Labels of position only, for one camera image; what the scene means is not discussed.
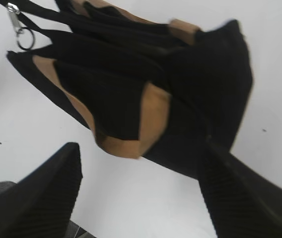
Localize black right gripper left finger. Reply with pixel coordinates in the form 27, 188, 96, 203
0, 142, 82, 238

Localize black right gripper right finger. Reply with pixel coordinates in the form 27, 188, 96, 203
198, 139, 282, 238

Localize black tote bag tan handles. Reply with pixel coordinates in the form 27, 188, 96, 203
2, 0, 253, 178

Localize silver zipper pull with ring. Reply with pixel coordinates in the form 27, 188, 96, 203
6, 2, 35, 51

